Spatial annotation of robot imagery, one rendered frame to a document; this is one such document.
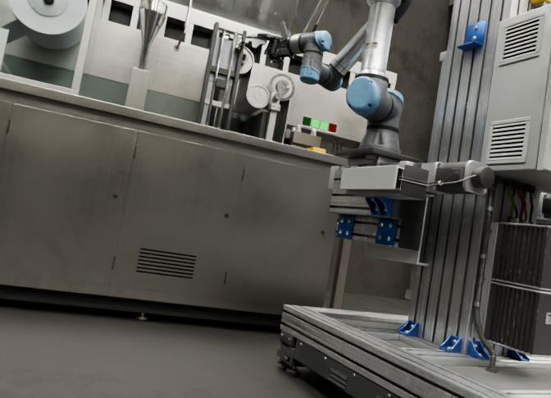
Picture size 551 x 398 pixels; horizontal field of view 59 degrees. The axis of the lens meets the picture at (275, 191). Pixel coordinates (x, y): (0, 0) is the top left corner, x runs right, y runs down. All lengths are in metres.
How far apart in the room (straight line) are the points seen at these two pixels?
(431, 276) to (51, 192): 1.50
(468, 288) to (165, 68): 2.00
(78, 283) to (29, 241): 0.26
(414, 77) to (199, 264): 3.82
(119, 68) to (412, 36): 3.54
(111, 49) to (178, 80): 0.39
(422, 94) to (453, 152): 3.86
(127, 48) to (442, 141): 1.81
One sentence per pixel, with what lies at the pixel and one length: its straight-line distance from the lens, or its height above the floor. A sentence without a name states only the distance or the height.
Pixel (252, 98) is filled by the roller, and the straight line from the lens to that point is 2.60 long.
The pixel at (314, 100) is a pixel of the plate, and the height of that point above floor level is 1.33.
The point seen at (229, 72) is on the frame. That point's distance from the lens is 2.46.
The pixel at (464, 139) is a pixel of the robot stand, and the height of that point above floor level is 0.88.
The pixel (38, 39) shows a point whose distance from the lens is 2.33.
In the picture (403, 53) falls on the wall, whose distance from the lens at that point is 5.45.
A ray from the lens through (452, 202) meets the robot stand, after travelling 1.66.
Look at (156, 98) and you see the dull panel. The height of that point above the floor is 1.10.
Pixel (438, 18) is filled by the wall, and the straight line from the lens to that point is 5.90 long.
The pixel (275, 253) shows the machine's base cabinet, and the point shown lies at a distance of 2.31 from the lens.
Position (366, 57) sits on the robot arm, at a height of 1.12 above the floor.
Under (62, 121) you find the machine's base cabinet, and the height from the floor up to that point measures 0.78.
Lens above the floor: 0.49
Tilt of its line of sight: 4 degrees up
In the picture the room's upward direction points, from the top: 10 degrees clockwise
